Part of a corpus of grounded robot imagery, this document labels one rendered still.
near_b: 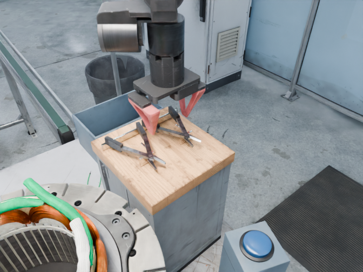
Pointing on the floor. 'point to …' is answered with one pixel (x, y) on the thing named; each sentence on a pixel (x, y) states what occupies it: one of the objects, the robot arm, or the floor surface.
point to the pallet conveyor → (27, 83)
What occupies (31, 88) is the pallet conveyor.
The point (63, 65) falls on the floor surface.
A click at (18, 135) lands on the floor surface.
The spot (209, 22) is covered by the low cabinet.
